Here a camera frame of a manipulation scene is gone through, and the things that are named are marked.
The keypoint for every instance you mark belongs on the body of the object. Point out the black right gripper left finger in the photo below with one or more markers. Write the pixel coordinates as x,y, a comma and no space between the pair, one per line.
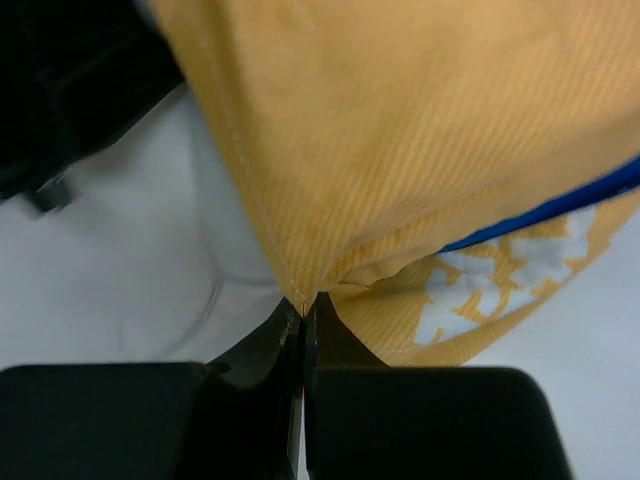
236,417

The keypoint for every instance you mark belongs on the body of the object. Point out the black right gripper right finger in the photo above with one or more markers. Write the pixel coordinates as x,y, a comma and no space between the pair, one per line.
365,419

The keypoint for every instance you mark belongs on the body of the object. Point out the yellow pillowcase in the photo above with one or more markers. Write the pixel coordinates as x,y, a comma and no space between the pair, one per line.
439,168

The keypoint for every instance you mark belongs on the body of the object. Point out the white pillow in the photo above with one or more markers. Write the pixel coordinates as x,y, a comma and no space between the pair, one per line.
153,259

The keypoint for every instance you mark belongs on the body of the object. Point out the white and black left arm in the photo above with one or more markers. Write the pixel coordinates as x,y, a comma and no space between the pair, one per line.
76,75

